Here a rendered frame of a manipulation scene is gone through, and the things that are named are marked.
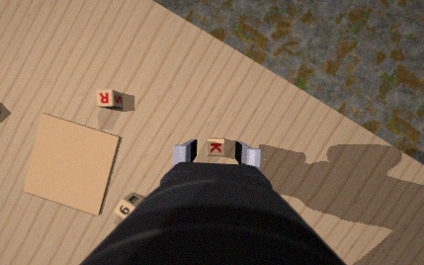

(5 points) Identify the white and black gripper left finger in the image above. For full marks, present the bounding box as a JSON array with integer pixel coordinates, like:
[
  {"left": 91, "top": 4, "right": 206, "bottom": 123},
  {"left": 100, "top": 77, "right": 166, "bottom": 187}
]
[{"left": 173, "top": 139, "right": 198, "bottom": 166}]

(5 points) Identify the tan square mat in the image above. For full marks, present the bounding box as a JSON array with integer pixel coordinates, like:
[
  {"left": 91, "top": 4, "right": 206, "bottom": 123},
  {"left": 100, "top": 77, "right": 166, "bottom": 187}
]
[{"left": 24, "top": 113, "right": 121, "bottom": 216}]

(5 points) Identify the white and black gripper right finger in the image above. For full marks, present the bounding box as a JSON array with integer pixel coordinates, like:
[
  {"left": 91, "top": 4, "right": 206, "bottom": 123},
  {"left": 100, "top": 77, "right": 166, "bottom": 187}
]
[{"left": 235, "top": 141, "right": 261, "bottom": 171}]

